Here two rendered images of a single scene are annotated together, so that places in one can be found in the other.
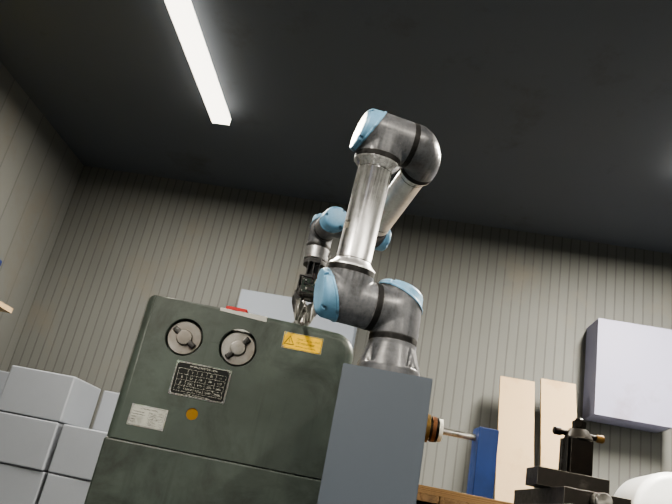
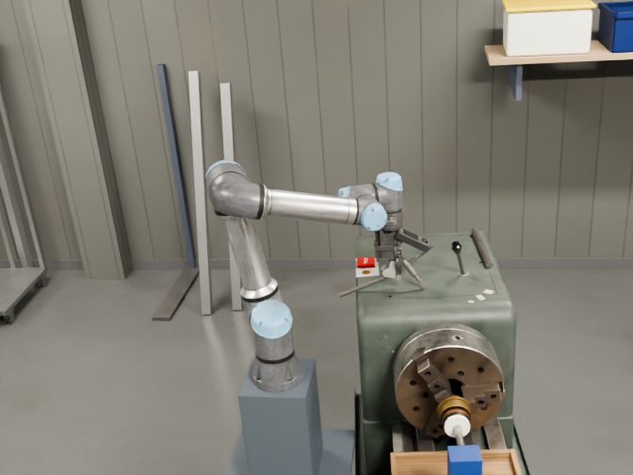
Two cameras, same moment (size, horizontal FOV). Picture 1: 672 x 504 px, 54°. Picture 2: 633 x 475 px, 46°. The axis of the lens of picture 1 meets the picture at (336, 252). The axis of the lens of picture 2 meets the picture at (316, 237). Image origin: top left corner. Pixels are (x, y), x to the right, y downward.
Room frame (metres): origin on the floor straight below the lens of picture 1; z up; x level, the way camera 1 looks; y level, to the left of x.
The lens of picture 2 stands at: (1.79, -2.02, 2.38)
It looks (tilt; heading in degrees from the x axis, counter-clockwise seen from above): 24 degrees down; 93
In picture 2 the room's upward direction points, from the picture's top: 5 degrees counter-clockwise
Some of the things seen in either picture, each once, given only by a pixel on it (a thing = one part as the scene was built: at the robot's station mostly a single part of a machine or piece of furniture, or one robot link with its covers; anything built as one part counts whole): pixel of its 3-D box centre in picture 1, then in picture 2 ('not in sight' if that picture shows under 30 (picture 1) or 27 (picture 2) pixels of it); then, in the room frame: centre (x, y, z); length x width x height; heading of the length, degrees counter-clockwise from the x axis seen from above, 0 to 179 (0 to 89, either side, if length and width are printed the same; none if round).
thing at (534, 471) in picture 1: (566, 482); not in sight; (1.95, -0.78, 1.00); 0.20 x 0.10 x 0.05; 89
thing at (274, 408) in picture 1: (242, 397); (428, 318); (2.02, 0.19, 1.06); 0.59 x 0.48 x 0.39; 89
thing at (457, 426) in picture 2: (457, 434); (460, 440); (2.03, -0.47, 1.08); 0.13 x 0.07 x 0.07; 89
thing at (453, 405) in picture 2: (422, 427); (454, 414); (2.04, -0.36, 1.08); 0.09 x 0.09 x 0.09; 89
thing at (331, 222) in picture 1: (336, 224); (359, 200); (1.81, 0.01, 1.58); 0.11 x 0.11 x 0.08; 14
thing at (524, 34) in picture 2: not in sight; (545, 25); (2.90, 2.17, 1.69); 0.46 x 0.39 x 0.26; 173
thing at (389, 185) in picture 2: (321, 233); (388, 192); (1.90, 0.06, 1.58); 0.09 x 0.08 x 0.11; 14
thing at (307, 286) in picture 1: (311, 280); (389, 240); (1.89, 0.06, 1.42); 0.09 x 0.08 x 0.12; 179
